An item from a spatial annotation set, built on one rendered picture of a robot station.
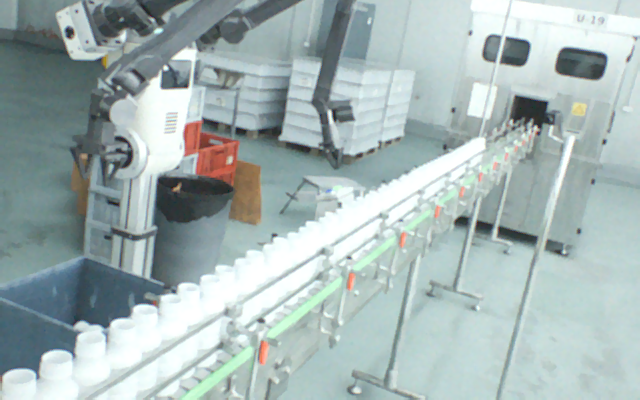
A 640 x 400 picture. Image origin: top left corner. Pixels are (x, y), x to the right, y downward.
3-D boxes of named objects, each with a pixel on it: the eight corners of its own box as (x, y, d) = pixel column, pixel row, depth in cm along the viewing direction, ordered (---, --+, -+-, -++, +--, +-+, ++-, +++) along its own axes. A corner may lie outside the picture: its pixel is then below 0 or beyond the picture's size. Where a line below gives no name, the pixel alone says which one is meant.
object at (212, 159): (196, 181, 457) (200, 150, 452) (145, 167, 469) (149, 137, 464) (237, 168, 513) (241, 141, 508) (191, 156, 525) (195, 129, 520)
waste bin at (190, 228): (192, 312, 364) (207, 201, 348) (126, 287, 379) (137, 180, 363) (234, 287, 405) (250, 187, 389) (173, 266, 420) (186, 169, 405)
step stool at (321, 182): (324, 213, 598) (332, 168, 588) (361, 236, 548) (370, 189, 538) (278, 212, 573) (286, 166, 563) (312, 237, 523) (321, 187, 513)
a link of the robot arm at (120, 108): (142, 85, 151) (115, 58, 145) (166, 95, 142) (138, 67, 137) (107, 125, 148) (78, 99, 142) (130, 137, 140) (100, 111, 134)
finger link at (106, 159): (103, 191, 144) (108, 149, 141) (78, 183, 146) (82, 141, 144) (125, 187, 150) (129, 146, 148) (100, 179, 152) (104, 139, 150)
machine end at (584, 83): (575, 261, 589) (645, 19, 538) (423, 219, 637) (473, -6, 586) (582, 224, 734) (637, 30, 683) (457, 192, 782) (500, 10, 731)
